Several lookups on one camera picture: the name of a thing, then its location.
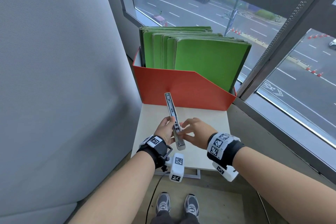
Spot person's right hand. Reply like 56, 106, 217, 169
178, 117, 218, 150

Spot person's left hand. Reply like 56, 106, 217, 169
153, 116, 176, 145

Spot grey metal stapler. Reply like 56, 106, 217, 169
164, 92, 186, 151

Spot person's right forearm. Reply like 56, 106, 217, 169
232, 146, 336, 224

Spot person's left forearm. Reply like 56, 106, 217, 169
67, 150, 157, 224

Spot red file box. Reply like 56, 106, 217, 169
132, 47, 237, 111

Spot grey metal table base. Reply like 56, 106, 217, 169
153, 167, 201, 180

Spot person's right grey sneaker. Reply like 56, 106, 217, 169
183, 194, 200, 218

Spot person's grey sneaker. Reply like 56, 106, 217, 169
155, 192, 171, 215
183, 194, 200, 218

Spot person's left grey sneaker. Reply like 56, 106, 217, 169
155, 192, 171, 215

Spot stack of green folders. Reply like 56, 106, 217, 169
139, 26, 252, 93

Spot person's dark trousers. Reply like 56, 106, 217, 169
149, 210, 200, 224

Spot red car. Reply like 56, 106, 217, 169
152, 14, 169, 27

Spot grey fabric partition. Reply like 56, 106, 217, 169
0, 0, 144, 224

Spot street sign pole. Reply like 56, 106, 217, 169
223, 0, 243, 37

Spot row of orange traffic cones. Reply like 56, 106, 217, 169
230, 27, 330, 78

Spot black left wrist strap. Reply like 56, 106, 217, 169
136, 135, 173, 170

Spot black wrist strap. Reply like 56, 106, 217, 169
206, 132, 246, 168
136, 135, 173, 170

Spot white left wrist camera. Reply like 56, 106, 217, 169
165, 153, 185, 183

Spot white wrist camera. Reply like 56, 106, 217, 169
165, 153, 185, 183
212, 162, 239, 182

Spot black right wrist strap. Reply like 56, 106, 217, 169
206, 132, 246, 168

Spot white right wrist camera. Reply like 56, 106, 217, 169
212, 162, 239, 182

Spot black cable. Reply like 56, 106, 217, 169
145, 171, 169, 224

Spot thin grey cable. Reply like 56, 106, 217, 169
256, 192, 271, 224

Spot dark grey window frame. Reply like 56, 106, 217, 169
112, 0, 336, 177

